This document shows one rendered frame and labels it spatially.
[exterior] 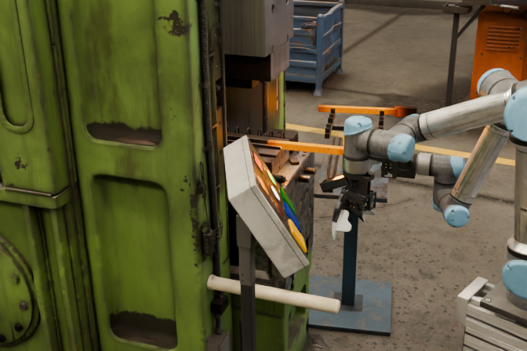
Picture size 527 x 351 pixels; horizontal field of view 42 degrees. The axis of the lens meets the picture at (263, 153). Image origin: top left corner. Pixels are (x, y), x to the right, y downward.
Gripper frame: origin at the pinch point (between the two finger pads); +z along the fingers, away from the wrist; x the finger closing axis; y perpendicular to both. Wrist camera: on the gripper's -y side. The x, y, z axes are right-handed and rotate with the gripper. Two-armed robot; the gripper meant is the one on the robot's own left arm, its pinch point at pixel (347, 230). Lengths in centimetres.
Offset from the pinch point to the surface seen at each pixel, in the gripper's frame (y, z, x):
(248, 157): -16.7, -26.4, -23.6
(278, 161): -45, -2, 22
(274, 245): -0.9, -8.8, -31.6
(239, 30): -49, -51, 7
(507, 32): -109, 24, 369
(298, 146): -40.8, -7.2, 27.6
